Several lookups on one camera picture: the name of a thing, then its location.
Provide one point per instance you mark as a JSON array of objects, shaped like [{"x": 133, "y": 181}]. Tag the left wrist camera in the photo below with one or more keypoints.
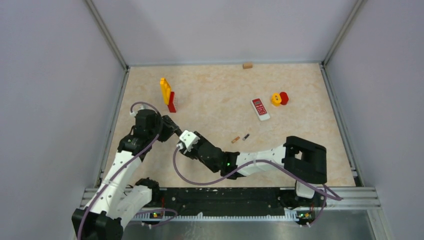
[{"x": 134, "y": 111}]

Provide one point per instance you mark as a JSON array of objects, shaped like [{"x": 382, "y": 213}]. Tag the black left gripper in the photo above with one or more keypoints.
[{"x": 169, "y": 129}]

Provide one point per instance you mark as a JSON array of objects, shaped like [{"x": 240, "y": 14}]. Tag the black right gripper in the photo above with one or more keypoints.
[{"x": 191, "y": 154}]

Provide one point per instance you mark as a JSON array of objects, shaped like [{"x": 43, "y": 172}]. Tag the red round toy block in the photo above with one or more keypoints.
[{"x": 284, "y": 98}]

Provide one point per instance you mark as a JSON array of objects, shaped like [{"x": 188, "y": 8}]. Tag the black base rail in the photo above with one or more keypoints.
[{"x": 227, "y": 204}]

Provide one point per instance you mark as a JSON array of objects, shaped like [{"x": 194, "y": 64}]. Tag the yellow round toy block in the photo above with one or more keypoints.
[{"x": 276, "y": 99}]

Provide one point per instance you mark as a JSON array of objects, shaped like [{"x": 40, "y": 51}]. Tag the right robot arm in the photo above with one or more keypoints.
[{"x": 301, "y": 159}]

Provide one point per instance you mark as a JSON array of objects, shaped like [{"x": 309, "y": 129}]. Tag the small wooden block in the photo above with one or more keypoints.
[{"x": 247, "y": 65}]

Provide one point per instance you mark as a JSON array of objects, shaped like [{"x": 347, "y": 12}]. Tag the white remote control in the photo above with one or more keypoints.
[{"x": 259, "y": 109}]

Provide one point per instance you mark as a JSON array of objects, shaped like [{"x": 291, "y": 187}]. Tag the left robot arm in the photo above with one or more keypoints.
[{"x": 110, "y": 210}]

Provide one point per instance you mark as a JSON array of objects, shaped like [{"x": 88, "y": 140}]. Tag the yellow toy block plate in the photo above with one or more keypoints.
[{"x": 165, "y": 90}]

